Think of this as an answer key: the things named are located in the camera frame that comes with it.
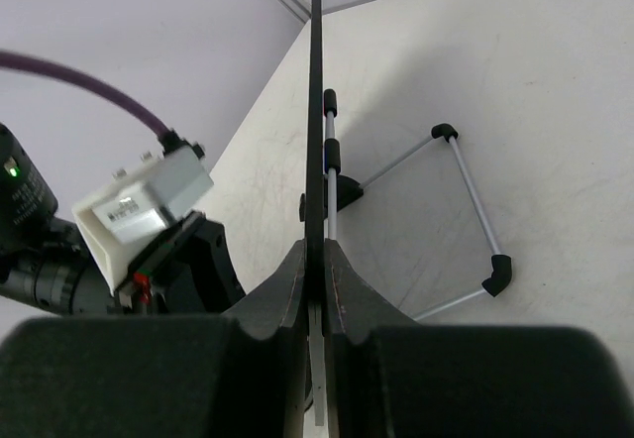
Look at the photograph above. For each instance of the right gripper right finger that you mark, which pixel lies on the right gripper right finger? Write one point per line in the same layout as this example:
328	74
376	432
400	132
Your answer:
388	376

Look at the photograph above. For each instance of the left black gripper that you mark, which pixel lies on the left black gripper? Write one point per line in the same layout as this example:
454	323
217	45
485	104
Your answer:
186	269

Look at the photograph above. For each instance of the small black-framed whiteboard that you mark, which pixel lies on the small black-framed whiteboard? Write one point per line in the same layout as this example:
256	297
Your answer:
314	240

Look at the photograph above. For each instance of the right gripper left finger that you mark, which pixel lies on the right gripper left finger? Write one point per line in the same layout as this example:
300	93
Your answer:
239	374

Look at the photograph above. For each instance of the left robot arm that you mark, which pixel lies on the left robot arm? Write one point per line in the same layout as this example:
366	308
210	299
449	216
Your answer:
45	262

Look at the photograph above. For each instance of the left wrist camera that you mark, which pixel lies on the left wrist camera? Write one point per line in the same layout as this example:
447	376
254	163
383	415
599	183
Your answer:
121	218

